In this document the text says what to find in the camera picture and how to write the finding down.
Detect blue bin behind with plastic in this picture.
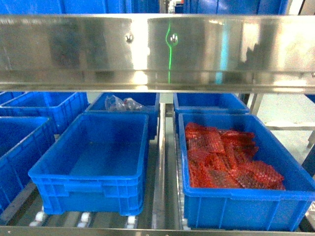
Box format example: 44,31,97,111
86,92,159,140

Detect blue bin rear right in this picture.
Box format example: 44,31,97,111
173,93,250,133

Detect empty blue plastic bin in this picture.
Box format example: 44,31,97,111
29,113,149,216

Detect blue bin rear left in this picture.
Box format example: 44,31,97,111
0,91,89,134

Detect blue plastic bin with red bags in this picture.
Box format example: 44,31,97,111
178,113,315,232

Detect stainless steel shelf rack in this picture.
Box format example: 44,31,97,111
0,13,315,236

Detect blue plastic bin left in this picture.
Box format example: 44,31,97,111
0,117,55,212

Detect clear plastic bags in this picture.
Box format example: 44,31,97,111
104,95,145,112

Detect red bubble wrap bags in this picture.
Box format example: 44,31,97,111
185,122,285,190

